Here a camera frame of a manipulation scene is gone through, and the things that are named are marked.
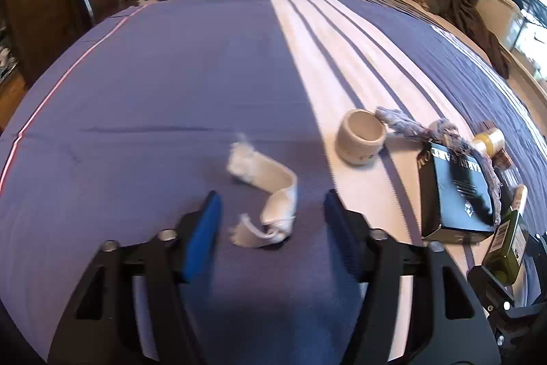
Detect green glass bottle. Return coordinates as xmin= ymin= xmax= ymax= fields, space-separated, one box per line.
xmin=482 ymin=184 xmax=531 ymax=287

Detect blue white striped blanket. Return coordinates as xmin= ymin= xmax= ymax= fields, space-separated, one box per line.
xmin=0 ymin=0 xmax=547 ymax=365

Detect beige tape roll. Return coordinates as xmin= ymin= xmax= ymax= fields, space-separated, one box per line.
xmin=335 ymin=109 xmax=389 ymax=166

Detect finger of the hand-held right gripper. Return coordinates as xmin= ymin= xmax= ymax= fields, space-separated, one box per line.
xmin=468 ymin=264 xmax=516 ymax=311

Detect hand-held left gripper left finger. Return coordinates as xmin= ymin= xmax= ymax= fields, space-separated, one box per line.
xmin=47 ymin=191 xmax=224 ymax=365

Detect clear bottle with gold cap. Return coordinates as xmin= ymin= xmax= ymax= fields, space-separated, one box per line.
xmin=472 ymin=121 xmax=523 ymax=203

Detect white cloth strip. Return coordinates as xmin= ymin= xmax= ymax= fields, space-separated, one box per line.
xmin=226 ymin=133 xmax=298 ymax=249

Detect grey braided rope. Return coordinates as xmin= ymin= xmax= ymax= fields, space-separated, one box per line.
xmin=375 ymin=106 xmax=505 ymax=224

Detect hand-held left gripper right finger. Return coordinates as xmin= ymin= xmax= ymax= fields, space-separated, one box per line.
xmin=323 ymin=190 xmax=503 ymax=365

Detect white storage box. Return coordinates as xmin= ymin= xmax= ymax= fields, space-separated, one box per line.
xmin=476 ymin=0 xmax=527 ymax=49

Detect black cardboard box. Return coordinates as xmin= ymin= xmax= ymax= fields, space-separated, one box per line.
xmin=416 ymin=141 xmax=498 ymax=243

